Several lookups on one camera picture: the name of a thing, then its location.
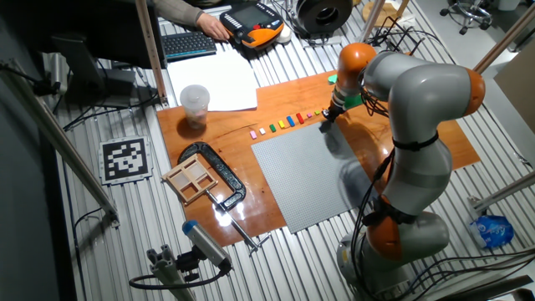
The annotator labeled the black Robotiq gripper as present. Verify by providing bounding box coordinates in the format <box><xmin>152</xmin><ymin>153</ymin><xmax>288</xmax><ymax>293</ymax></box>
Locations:
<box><xmin>323</xmin><ymin>102</ymin><xmax>346</xmax><ymax>124</ymax></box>

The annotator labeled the forearm in grey sleeve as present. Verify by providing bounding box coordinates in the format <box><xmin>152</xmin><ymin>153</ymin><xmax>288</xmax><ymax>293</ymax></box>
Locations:
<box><xmin>152</xmin><ymin>0</ymin><xmax>206</xmax><ymax>27</ymax></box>

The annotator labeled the grey Lego baseplate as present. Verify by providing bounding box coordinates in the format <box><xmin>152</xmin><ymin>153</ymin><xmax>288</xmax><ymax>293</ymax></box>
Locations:
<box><xmin>250</xmin><ymin>120</ymin><xmax>373</xmax><ymax>234</ymax></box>

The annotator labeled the person's bare hand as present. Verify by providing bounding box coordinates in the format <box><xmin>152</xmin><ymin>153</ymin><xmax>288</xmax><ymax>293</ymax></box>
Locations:
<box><xmin>196</xmin><ymin>12</ymin><xmax>231</xmax><ymax>42</ymax></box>

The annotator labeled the glossy wooden work board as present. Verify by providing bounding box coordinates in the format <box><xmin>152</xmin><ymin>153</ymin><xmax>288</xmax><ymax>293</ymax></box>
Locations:
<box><xmin>156</xmin><ymin>69</ymin><xmax>482</xmax><ymax>247</ymax></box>

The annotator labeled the white computer mouse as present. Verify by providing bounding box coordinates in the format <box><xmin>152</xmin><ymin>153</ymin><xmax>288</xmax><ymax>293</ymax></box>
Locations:
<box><xmin>275</xmin><ymin>25</ymin><xmax>293</xmax><ymax>45</ymax></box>

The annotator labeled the black round spool device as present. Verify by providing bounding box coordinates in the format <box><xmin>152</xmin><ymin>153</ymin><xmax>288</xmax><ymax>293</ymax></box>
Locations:
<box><xmin>294</xmin><ymin>0</ymin><xmax>354</xmax><ymax>41</ymax></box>

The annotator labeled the white printed paper sheet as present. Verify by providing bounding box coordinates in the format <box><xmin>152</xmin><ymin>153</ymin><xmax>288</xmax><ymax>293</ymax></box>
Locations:
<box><xmin>166</xmin><ymin>52</ymin><xmax>260</xmax><ymax>113</ymax></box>

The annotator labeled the orange and black teach pendant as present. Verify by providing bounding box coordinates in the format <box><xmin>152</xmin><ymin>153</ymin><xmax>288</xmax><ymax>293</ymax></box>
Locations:
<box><xmin>219</xmin><ymin>2</ymin><xmax>285</xmax><ymax>50</ymax></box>

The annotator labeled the clear plastic lidded cup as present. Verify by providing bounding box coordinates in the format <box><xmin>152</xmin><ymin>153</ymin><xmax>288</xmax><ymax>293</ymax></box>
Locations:
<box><xmin>179</xmin><ymin>84</ymin><xmax>211</xmax><ymax>130</ymax></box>

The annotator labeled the black metal C-clamp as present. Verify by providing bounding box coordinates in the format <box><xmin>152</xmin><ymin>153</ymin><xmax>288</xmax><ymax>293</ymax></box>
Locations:
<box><xmin>177</xmin><ymin>140</ymin><xmax>272</xmax><ymax>254</ymax></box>

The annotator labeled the wooden divided tray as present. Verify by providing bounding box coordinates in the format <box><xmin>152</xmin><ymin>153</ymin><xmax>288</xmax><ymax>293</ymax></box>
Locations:
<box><xmin>161</xmin><ymin>153</ymin><xmax>219</xmax><ymax>206</ymax></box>

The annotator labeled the black computer keyboard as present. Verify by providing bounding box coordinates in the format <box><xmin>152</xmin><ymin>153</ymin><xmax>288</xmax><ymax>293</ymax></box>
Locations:
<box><xmin>160</xmin><ymin>31</ymin><xmax>218</xmax><ymax>63</ymax></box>

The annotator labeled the black wheeled office stool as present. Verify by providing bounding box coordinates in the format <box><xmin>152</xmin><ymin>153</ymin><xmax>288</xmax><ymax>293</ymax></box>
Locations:
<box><xmin>439</xmin><ymin>0</ymin><xmax>494</xmax><ymax>37</ymax></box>

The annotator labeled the brown cardboard panel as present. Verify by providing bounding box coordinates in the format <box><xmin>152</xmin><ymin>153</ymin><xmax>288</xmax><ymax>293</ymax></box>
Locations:
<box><xmin>492</xmin><ymin>41</ymin><xmax>535</xmax><ymax>135</ymax></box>

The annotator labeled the blue plastic bag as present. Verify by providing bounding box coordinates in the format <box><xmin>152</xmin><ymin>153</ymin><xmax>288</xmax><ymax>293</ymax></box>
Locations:
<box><xmin>468</xmin><ymin>215</ymin><xmax>515</xmax><ymax>250</ymax></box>

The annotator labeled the black white fiducial marker plate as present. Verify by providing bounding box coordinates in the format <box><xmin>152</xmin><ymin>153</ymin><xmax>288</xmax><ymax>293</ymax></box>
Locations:
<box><xmin>98</xmin><ymin>135</ymin><xmax>155</xmax><ymax>186</ymax></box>

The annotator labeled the black computer monitor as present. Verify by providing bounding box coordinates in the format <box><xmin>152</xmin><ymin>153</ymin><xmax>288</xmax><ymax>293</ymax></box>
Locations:
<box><xmin>41</xmin><ymin>0</ymin><xmax>168</xmax><ymax>109</ymax></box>

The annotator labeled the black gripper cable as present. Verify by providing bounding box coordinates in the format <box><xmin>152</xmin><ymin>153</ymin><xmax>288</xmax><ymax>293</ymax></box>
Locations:
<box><xmin>359</xmin><ymin>87</ymin><xmax>392</xmax><ymax>118</ymax></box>

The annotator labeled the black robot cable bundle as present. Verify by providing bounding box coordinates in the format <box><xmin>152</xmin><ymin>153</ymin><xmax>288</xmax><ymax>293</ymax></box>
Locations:
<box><xmin>349</xmin><ymin>148</ymin><xmax>396</xmax><ymax>301</ymax></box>

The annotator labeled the grey camera with blue cap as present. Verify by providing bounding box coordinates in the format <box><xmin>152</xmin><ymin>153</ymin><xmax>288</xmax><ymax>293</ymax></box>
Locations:
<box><xmin>181</xmin><ymin>220</ymin><xmax>233</xmax><ymax>271</ymax></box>

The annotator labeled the slanted aluminium frame post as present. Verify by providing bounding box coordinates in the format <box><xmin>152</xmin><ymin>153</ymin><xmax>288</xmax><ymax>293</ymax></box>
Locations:
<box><xmin>471</xmin><ymin>3</ymin><xmax>535</xmax><ymax>79</ymax></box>

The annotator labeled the brown upright frame post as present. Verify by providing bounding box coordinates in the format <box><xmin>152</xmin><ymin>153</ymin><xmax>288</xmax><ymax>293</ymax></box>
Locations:
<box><xmin>134</xmin><ymin>0</ymin><xmax>170</xmax><ymax>108</ymax></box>

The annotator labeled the short aluminium frame beam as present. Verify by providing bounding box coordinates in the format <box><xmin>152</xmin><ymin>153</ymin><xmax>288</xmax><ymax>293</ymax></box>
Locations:
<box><xmin>467</xmin><ymin>171</ymin><xmax>535</xmax><ymax>214</ymax></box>

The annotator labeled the thin black floor cable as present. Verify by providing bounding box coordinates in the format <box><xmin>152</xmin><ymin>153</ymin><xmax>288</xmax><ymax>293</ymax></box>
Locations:
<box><xmin>400</xmin><ymin>246</ymin><xmax>535</xmax><ymax>301</ymax></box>

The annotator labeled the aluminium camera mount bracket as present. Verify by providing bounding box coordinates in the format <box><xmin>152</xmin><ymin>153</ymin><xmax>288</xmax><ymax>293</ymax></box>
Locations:
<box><xmin>145</xmin><ymin>244</ymin><xmax>197</xmax><ymax>301</ymax></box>

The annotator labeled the black camera cable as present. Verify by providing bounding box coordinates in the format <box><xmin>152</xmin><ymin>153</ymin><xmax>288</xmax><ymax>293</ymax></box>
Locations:
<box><xmin>128</xmin><ymin>267</ymin><xmax>229</xmax><ymax>290</ymax></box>

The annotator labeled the long slanted aluminium frame beam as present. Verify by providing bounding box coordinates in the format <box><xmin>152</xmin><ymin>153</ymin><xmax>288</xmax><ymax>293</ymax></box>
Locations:
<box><xmin>0</xmin><ymin>58</ymin><xmax>120</xmax><ymax>229</ymax></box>

